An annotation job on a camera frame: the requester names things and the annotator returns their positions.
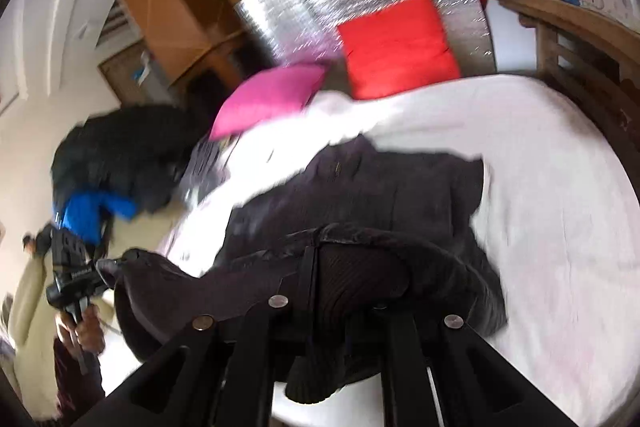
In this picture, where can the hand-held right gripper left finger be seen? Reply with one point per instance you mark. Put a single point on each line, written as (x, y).
(300, 302)

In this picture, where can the red pillow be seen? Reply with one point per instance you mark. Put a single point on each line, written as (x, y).
(397, 44)

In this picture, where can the pile of dark clothes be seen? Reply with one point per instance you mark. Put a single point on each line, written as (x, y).
(125, 147)

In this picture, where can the person's left forearm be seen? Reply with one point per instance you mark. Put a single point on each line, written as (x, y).
(75, 387)

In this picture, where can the pink pillow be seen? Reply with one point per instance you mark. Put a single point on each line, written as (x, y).
(270, 99)

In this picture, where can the grey garment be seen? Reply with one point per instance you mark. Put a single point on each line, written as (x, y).
(207, 172)

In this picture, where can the dark quilted jacket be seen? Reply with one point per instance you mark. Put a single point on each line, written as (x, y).
(375, 207)

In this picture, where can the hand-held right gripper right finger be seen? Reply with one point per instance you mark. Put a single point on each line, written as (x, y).
(405, 357)

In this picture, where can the wooden side table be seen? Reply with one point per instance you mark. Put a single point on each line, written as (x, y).
(575, 52)

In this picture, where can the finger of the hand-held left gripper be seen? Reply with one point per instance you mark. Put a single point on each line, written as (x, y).
(112, 271)

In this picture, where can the brown door curtain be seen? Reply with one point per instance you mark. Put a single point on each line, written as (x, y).
(130, 72)

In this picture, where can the blue jacket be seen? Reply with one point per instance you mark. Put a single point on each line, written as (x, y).
(85, 214)

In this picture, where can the cream leather sofa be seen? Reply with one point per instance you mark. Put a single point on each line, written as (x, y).
(30, 307)

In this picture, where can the white satin bed blanket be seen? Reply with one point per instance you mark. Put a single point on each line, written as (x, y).
(550, 182)

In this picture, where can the person's left hand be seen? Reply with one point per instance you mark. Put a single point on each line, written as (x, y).
(90, 332)

